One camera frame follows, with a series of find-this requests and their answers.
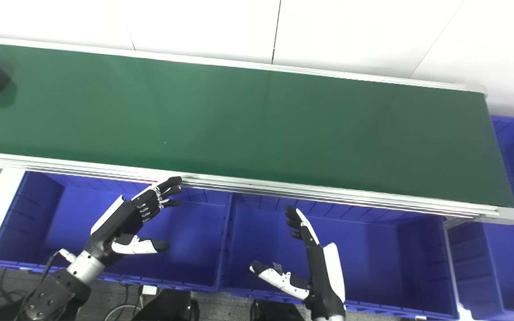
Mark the robot left white black hand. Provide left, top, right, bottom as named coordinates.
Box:
left=85, top=176, right=182, bottom=268

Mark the green conveyor belt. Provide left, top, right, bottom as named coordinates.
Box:
left=0, top=36, right=514, bottom=226

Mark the robot right white black hand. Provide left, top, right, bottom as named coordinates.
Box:
left=250, top=205, right=347, bottom=321

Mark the robot left black leg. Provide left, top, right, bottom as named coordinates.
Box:
left=131, top=289, right=200, bottom=321

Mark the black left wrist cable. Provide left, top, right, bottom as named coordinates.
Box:
left=18, top=249, right=78, bottom=321

